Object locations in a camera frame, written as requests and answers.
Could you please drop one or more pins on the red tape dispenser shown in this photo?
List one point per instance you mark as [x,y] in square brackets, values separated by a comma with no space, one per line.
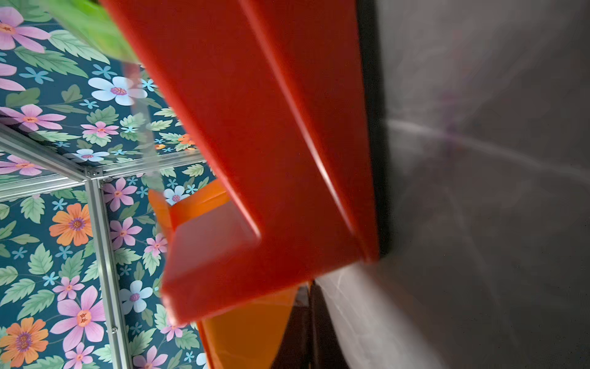
[272,93]

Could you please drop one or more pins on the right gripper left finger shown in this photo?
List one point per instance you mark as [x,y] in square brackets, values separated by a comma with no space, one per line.
[294,349]

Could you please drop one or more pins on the green tape roll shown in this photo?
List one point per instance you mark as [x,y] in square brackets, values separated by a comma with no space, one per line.
[90,22]

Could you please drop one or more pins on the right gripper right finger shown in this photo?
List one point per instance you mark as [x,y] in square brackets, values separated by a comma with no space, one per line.
[325,347]

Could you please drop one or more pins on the clear tape strip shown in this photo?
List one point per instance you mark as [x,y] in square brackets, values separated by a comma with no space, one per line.
[149,163]

